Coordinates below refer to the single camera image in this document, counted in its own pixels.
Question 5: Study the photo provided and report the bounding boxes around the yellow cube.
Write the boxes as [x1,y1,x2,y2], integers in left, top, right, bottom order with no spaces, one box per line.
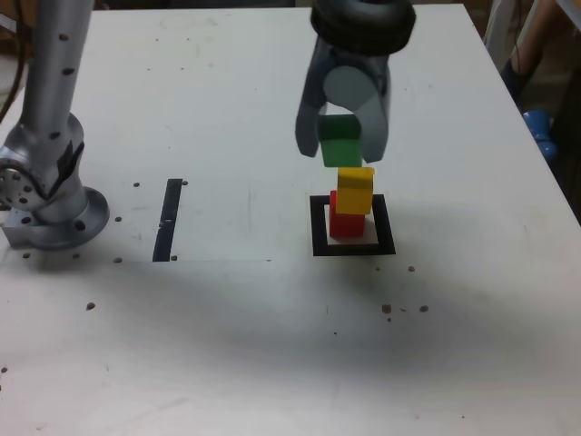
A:
[336,166,376,215]

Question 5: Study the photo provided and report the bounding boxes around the person's leg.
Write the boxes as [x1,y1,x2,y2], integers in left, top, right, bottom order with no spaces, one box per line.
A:
[498,0,553,99]

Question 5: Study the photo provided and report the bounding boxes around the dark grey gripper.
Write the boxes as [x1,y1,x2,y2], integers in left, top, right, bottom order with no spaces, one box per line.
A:
[294,42,392,165]

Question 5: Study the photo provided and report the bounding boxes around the red cube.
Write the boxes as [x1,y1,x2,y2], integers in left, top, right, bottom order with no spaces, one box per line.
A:
[329,190,367,240]

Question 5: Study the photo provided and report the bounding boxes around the black tape strip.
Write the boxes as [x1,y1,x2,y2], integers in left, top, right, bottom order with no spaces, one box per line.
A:
[152,178,183,263]

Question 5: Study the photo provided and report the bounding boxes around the black tape square outline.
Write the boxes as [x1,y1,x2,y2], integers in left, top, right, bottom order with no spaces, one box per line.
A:
[309,193,397,258]

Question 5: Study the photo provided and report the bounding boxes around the green cube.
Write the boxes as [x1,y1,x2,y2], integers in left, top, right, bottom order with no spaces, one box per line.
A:
[317,114,363,168]

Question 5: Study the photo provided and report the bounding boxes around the blue spool-shaped object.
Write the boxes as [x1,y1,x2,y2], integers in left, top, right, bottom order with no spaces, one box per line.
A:
[522,108,559,160]

